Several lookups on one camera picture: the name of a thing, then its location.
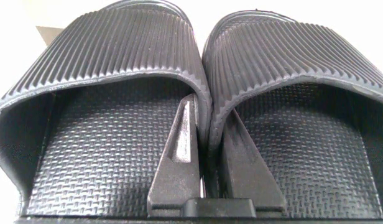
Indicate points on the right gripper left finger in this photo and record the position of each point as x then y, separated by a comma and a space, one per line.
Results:
176, 180

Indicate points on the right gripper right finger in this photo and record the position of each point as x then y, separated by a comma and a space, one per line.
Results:
247, 180

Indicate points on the black ribbed slipper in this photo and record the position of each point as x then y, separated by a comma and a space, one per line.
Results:
303, 93
95, 93

